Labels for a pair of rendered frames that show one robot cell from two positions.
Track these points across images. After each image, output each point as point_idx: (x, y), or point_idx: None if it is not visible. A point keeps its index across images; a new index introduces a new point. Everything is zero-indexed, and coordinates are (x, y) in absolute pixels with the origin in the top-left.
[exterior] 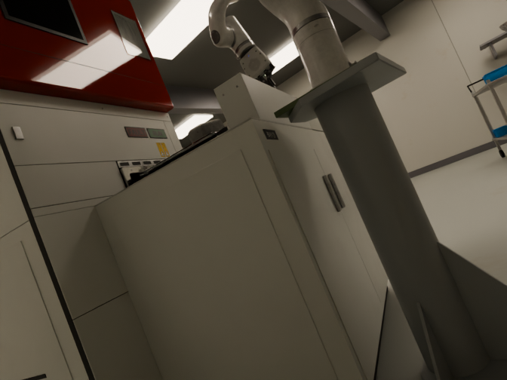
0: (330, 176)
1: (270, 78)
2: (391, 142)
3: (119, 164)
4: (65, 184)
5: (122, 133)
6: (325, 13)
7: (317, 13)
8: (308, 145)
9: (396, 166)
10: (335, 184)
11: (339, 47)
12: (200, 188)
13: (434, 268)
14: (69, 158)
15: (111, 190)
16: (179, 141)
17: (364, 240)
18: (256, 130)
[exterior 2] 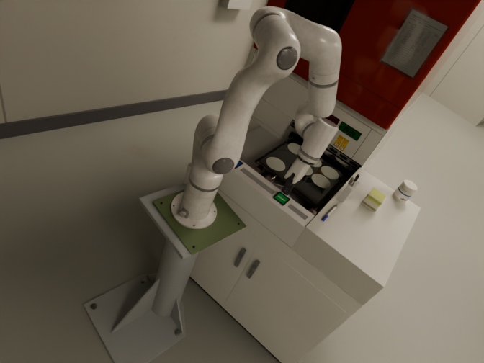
0: (255, 261)
1: (286, 186)
2: (167, 243)
3: (292, 122)
4: (256, 107)
5: None
6: (190, 178)
7: (189, 173)
8: (254, 233)
9: (164, 248)
10: (253, 266)
11: (184, 196)
12: None
13: (156, 275)
14: (267, 99)
15: (274, 128)
16: (370, 152)
17: (258, 310)
18: (186, 170)
